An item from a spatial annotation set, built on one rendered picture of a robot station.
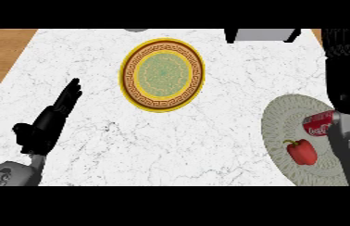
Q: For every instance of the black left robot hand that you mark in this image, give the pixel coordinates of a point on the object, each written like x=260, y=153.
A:
x=42, y=131

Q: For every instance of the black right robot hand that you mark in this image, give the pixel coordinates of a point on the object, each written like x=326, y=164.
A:
x=338, y=72

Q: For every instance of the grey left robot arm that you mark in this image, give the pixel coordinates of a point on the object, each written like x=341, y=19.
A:
x=17, y=172

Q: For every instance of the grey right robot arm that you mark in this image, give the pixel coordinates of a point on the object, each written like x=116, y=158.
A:
x=341, y=146

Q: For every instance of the red soda can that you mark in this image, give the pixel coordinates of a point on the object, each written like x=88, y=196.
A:
x=317, y=124

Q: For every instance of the grey round placemat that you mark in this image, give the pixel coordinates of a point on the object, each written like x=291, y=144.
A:
x=282, y=128

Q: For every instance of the yellow brown patterned plate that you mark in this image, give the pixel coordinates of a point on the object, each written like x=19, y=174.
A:
x=161, y=74

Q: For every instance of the grey appliance with black legs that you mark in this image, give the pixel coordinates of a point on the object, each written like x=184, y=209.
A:
x=261, y=34

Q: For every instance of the red bell pepper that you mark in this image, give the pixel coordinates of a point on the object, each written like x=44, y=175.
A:
x=302, y=152

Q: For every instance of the small grey object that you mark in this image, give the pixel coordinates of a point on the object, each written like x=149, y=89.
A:
x=136, y=30

